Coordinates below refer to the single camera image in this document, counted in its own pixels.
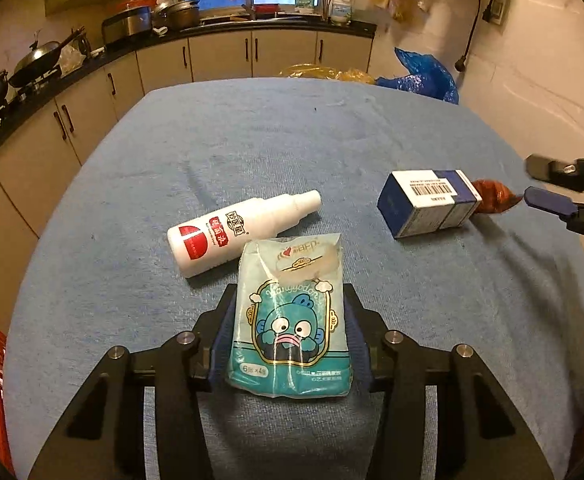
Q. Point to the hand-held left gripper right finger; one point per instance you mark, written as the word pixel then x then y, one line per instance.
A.
pixel 360 355

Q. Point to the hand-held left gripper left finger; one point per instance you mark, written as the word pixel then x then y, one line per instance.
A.
pixel 219 355

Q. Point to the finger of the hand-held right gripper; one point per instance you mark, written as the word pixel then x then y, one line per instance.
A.
pixel 546 200
pixel 536 166

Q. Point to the red-brown snack wrapper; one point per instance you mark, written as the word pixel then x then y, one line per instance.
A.
pixel 494 197

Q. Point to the light blue tissue packet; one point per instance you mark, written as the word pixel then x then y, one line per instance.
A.
pixel 292 320

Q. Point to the white spray bottle red label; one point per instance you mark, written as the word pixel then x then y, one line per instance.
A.
pixel 222 232

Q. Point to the blue and white carton box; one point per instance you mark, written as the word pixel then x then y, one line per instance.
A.
pixel 421 210

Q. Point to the blue plastic bag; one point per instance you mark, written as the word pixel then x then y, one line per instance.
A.
pixel 426 75

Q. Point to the blue tablecloth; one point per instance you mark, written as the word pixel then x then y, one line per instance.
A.
pixel 272 135

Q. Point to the yellow plastic bag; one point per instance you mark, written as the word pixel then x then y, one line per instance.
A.
pixel 322 71

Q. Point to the blue label detergent bottle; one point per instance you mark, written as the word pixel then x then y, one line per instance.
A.
pixel 342 9

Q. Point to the black kitchen countertop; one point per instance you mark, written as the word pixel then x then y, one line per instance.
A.
pixel 282 26

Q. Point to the beige lower cabinets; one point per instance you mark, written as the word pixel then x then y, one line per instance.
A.
pixel 212 57

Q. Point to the crumpled bag on counter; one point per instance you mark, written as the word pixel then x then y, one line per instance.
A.
pixel 72 59

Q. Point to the steel cooking pots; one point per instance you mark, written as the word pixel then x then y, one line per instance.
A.
pixel 129 22

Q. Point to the black wok with lid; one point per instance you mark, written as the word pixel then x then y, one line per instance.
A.
pixel 37 62

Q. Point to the stacked metal pots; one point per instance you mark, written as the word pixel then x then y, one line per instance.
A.
pixel 179 12

